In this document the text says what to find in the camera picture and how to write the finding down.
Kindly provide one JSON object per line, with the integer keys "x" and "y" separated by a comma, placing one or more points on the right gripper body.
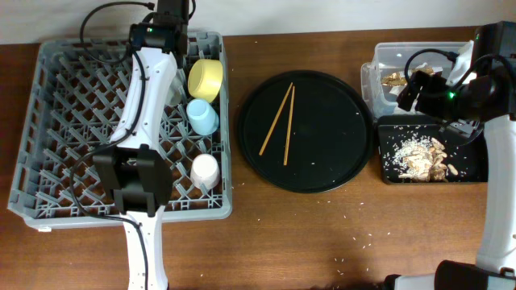
{"x": 438, "y": 100}

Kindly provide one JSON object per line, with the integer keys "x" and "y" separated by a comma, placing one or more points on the brown coffee sachet wrapper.
{"x": 398, "y": 78}

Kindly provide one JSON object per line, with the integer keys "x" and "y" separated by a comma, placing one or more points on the food scraps rice and shells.
{"x": 419, "y": 159}

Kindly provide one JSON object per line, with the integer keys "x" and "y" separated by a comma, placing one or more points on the yellow bowl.
{"x": 205, "y": 79}

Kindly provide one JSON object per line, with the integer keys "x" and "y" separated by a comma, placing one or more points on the light blue plastic cup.
{"x": 202, "y": 117}

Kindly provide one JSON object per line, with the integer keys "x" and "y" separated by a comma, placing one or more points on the wooden chopstick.
{"x": 273, "y": 125}
{"x": 289, "y": 127}

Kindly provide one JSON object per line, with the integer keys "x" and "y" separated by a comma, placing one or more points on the pink plastic cup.
{"x": 205, "y": 171}

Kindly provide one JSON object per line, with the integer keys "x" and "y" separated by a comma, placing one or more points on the grey round plate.
{"x": 176, "y": 90}

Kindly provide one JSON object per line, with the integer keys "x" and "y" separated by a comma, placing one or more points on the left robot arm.
{"x": 132, "y": 171}

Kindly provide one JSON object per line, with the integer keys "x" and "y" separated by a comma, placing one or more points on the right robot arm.
{"x": 484, "y": 93}

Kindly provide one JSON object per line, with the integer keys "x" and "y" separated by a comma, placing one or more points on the grey dishwasher rack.
{"x": 74, "y": 106}

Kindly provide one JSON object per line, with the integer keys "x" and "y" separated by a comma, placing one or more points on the clear plastic bin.
{"x": 391, "y": 58}

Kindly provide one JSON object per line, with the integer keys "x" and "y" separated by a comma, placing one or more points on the black rectangular tray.
{"x": 401, "y": 135}

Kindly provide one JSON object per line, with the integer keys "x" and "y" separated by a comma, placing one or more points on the round black tray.
{"x": 332, "y": 133}

